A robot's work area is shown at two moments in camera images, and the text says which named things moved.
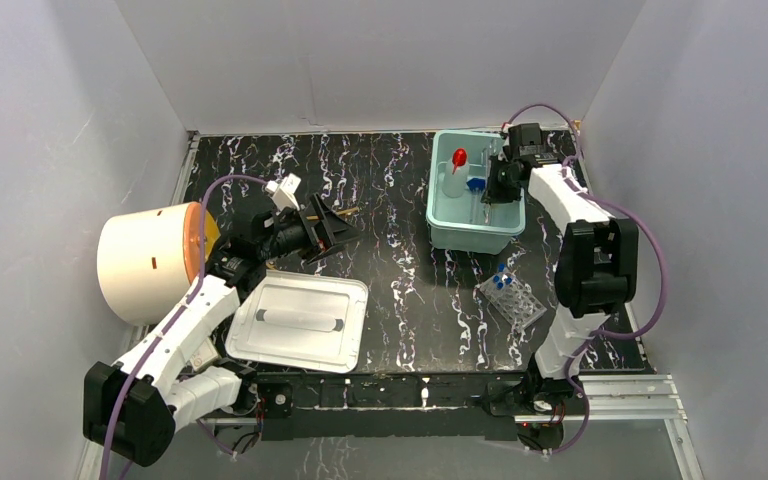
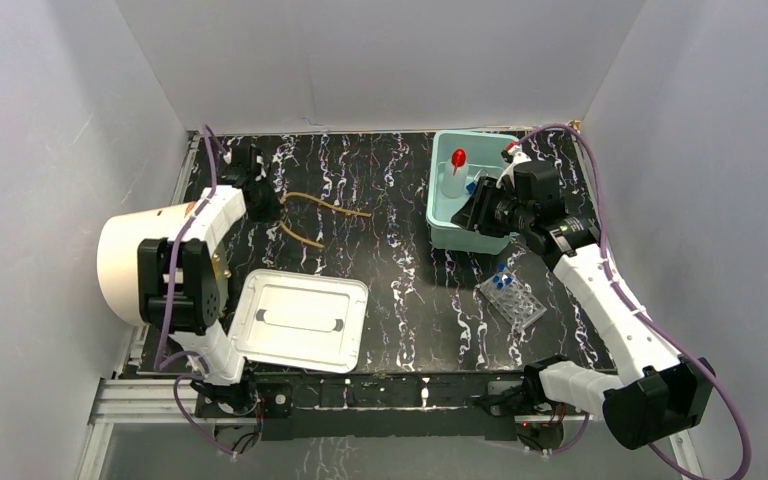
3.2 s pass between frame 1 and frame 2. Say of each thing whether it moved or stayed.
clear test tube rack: stayed
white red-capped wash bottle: stayed
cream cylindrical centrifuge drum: stayed
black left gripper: moved
